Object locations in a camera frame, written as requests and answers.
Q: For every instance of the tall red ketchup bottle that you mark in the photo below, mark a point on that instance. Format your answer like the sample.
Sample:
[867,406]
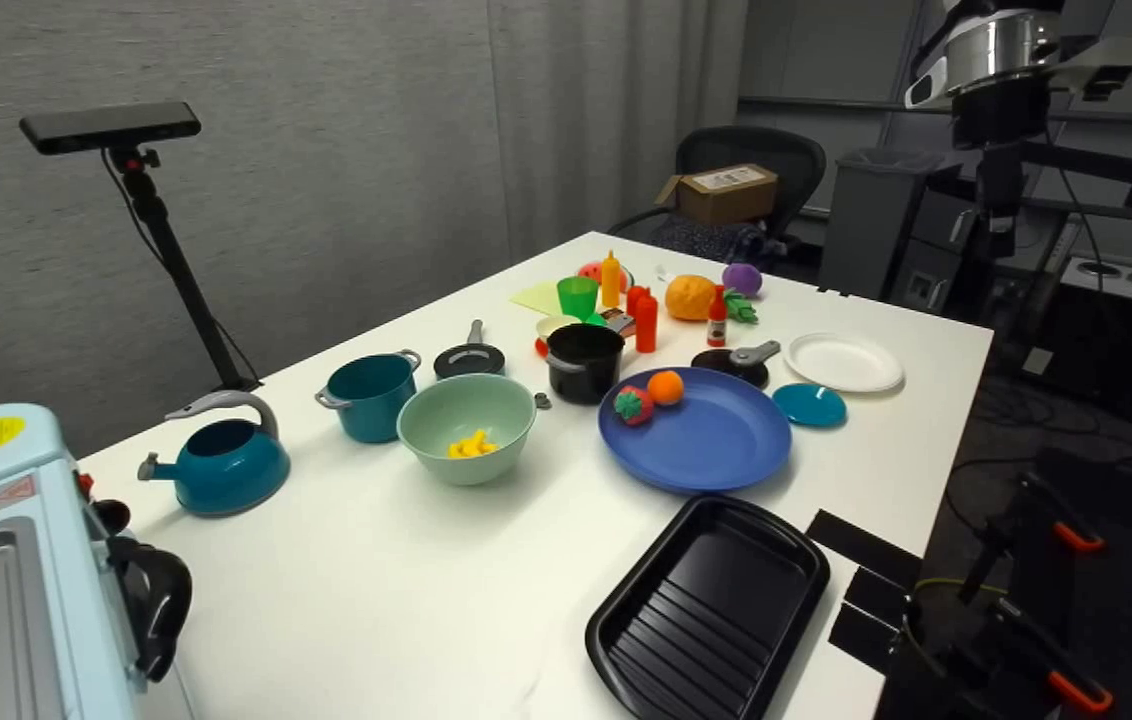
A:
[644,323]

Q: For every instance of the grey round knob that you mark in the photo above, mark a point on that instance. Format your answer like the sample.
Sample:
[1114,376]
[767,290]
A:
[540,396]

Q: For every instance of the blue plate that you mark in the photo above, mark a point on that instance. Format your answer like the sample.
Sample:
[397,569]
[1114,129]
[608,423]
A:
[711,443]

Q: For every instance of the light blue toy oven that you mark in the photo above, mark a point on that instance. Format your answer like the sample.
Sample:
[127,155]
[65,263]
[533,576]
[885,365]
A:
[6,585]

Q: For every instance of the teal toy kettle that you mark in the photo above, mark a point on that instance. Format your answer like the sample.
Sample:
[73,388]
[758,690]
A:
[225,475]

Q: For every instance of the black office chair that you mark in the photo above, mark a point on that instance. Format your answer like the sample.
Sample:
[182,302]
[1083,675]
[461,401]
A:
[790,155]

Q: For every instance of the small toy food box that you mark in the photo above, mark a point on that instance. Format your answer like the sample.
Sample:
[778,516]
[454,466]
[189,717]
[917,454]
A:
[619,323]

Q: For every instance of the black camera tripod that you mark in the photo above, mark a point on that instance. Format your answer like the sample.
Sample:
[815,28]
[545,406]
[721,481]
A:
[176,263]

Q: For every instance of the black baking tray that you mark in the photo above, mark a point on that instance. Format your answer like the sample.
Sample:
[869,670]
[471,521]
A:
[711,606]

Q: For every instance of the grey computer tower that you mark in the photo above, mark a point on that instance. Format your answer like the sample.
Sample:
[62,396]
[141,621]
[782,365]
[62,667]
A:
[877,223]

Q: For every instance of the black bar camera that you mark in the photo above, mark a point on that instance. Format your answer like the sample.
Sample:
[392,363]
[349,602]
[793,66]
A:
[109,124]

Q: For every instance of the small red sauce bottle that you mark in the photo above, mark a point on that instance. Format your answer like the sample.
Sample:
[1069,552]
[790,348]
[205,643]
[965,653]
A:
[719,323]

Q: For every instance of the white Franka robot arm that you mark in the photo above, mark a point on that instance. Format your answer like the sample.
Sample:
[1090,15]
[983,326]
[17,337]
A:
[997,46]

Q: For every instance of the cardboard box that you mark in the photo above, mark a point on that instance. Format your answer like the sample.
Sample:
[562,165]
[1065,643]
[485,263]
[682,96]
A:
[725,192]

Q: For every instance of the green plastic cup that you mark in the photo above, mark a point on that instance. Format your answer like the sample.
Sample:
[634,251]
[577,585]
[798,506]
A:
[577,297]

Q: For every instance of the mint green bowl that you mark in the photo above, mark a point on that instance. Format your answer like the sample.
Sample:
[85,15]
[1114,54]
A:
[436,433]

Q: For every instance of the yellow toy fry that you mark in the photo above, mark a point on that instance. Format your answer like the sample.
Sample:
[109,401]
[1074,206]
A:
[480,443]
[456,449]

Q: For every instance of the toy pineapple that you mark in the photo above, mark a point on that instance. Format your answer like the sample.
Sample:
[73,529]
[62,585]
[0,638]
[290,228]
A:
[689,297]

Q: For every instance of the yellow mustard bottle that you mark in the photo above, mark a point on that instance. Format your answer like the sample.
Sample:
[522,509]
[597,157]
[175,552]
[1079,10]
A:
[614,282]

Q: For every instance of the black tape strip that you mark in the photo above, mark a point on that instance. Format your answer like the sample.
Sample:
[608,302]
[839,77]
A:
[867,547]
[867,638]
[880,599]

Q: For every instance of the teal small bowl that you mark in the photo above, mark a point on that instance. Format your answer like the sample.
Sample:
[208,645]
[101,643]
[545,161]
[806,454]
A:
[810,406]

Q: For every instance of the small teal frying pan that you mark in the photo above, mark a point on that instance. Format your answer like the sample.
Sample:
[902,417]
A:
[471,363]

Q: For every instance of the purple toy vegetable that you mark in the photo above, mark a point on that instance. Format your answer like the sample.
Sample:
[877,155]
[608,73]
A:
[742,279]

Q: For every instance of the red toy tomato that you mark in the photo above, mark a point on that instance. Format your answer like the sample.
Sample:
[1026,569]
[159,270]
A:
[591,270]

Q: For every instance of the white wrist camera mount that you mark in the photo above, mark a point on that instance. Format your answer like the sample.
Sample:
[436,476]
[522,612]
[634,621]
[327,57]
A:
[924,88]

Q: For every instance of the white plate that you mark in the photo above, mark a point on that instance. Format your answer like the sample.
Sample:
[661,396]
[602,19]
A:
[847,363]

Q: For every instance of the orange toy fruit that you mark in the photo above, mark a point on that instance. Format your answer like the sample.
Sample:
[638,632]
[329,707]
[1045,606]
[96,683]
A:
[665,388]

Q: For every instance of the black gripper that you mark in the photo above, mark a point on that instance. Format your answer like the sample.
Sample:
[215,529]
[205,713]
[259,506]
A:
[997,124]

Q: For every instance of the red green toy fruit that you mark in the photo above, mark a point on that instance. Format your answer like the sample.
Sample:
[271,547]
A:
[634,406]

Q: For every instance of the green toy leaf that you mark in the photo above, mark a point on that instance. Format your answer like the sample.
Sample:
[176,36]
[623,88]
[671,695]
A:
[742,308]

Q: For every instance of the small black pot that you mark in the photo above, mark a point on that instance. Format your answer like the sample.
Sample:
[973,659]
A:
[587,372]

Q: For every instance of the yellow-green mat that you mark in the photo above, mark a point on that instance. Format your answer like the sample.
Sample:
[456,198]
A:
[533,297]

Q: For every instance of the black rounded object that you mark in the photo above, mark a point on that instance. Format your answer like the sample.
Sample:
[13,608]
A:
[154,602]

